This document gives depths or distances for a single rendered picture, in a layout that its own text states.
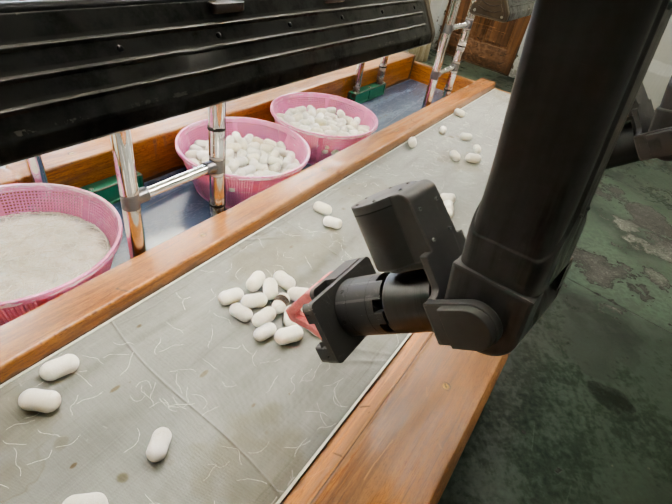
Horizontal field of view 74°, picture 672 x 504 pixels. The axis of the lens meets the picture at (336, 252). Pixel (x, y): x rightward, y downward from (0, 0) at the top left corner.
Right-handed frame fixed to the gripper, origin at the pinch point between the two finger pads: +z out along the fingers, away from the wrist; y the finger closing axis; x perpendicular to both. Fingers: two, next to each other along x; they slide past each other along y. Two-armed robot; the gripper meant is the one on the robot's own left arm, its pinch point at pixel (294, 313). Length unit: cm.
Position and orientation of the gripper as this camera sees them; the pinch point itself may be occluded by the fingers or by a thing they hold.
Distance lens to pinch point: 51.0
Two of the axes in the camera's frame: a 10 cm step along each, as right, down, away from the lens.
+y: -5.6, 4.4, -7.0
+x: 4.1, 8.8, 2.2
